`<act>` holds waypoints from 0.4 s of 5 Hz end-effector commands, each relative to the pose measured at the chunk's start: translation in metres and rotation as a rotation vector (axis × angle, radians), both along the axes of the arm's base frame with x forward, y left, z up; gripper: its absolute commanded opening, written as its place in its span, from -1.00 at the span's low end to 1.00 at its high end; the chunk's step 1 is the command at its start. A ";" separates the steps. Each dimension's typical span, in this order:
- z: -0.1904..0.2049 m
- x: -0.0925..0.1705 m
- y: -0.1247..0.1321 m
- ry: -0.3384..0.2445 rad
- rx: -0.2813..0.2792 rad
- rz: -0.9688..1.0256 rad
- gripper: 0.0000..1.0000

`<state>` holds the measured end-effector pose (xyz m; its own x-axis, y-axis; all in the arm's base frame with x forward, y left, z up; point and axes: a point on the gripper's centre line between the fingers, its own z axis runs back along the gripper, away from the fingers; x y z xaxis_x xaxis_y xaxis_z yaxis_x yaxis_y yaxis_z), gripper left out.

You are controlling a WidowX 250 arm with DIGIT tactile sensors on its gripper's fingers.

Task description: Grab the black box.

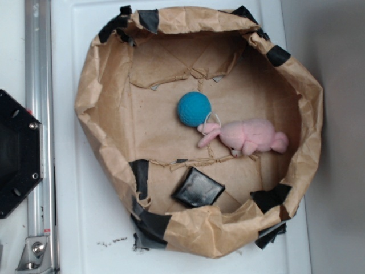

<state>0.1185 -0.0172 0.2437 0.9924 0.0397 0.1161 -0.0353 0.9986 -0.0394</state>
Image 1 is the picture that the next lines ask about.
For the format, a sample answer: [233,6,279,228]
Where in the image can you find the black box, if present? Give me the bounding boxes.
[172,167,225,208]

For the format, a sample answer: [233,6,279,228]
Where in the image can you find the blue ball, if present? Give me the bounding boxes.
[177,91,212,127]

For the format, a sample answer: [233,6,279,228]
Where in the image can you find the pink plush bunny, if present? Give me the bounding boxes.
[197,119,289,157]

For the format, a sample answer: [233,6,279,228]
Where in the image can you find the brown paper bag bin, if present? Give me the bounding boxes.
[75,7,323,258]

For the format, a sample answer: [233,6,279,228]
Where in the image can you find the black hexagonal base plate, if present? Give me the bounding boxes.
[1,90,43,219]

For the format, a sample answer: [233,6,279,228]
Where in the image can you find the aluminium rail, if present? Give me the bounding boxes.
[25,1,59,273]

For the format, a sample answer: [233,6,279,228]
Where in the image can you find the metal corner bracket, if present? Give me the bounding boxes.
[15,236,54,274]

